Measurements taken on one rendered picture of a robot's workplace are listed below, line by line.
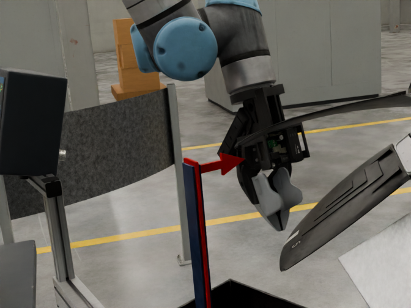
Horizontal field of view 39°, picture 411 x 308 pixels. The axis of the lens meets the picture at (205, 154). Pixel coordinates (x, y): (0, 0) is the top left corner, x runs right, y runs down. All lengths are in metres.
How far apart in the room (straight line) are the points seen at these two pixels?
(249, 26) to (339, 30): 6.60
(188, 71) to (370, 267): 0.34
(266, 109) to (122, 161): 1.92
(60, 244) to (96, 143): 1.50
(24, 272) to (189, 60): 0.38
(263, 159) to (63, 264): 0.48
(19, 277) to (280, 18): 6.44
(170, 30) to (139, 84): 8.23
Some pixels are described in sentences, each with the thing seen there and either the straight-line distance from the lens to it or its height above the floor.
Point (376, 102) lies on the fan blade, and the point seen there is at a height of 1.24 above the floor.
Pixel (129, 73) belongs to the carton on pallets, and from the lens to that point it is 8.87.
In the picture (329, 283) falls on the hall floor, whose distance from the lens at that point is 2.90.
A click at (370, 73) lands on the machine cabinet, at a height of 0.33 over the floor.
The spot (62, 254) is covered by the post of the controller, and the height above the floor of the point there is 0.91.
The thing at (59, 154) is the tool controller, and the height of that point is 1.09.
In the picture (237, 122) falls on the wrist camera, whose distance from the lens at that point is 0.87.
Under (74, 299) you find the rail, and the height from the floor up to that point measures 0.86.
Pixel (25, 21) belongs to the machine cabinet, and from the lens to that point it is 6.72.
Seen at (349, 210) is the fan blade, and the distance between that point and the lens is 0.86.
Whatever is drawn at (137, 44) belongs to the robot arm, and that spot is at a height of 1.29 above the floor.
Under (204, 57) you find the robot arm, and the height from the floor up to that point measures 1.28.
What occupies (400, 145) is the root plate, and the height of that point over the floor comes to 1.11.
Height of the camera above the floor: 1.34
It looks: 14 degrees down
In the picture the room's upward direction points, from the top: 5 degrees counter-clockwise
